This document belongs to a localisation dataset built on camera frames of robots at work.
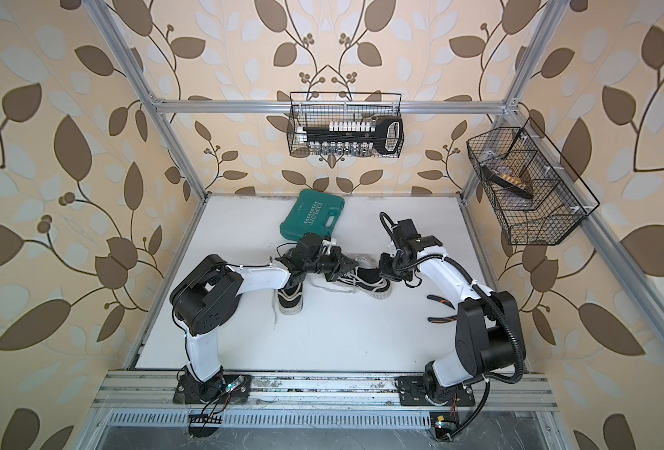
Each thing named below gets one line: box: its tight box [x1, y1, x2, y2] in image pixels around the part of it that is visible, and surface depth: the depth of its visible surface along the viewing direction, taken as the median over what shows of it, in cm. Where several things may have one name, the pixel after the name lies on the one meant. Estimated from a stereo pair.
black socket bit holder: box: [296, 116, 404, 155], surface depth 86 cm
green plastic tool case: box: [279, 188, 346, 241], surface depth 111 cm
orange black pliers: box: [426, 294, 458, 324], surface depth 88 cm
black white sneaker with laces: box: [277, 281, 304, 315], surface depth 87 cm
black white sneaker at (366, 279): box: [336, 255, 393, 300], surface depth 89 cm
